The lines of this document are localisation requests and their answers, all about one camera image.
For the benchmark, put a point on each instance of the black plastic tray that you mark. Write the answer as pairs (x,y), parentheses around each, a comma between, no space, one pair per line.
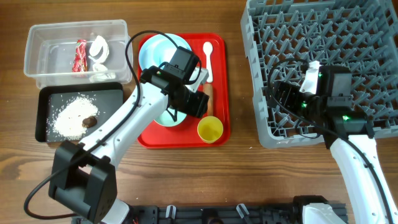
(108,97)

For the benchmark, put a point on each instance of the red serving tray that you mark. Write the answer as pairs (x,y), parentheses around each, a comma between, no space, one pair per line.
(185,134)

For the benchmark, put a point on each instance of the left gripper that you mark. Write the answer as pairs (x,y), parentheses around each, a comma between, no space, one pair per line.
(197,106)

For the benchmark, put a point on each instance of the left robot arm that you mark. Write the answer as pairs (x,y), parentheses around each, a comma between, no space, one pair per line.
(84,175)

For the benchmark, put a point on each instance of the grey dishwasher rack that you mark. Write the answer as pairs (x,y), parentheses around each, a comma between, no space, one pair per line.
(359,35)

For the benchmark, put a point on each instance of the orange carrot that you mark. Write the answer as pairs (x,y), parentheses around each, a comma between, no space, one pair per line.
(208,90)

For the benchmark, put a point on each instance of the dark brown food scrap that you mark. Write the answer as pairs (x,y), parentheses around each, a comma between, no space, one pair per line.
(89,122)

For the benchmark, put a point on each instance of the large light blue plate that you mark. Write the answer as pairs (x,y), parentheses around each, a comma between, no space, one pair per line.
(156,50)

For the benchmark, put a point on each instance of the white plastic wrap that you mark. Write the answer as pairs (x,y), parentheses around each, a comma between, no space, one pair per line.
(98,54)

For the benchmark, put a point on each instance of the red snack wrapper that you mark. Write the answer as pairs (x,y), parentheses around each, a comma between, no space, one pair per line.
(80,63)

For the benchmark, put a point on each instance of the white plastic spoon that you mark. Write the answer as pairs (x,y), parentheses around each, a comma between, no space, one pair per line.
(208,49)

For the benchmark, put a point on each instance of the clear plastic bin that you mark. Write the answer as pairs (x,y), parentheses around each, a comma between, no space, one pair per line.
(50,51)

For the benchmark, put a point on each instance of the white rice grains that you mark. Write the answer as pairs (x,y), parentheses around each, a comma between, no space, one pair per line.
(66,114)

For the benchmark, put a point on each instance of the mint green bowl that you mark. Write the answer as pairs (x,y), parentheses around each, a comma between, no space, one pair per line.
(170,118)

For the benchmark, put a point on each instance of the yellow plastic cup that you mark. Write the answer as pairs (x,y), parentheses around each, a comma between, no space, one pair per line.
(210,129)

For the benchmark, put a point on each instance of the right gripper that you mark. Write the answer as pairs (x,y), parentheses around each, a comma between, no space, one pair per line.
(291,91)

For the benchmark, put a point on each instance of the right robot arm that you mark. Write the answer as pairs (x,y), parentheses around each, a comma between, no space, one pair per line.
(324,101)

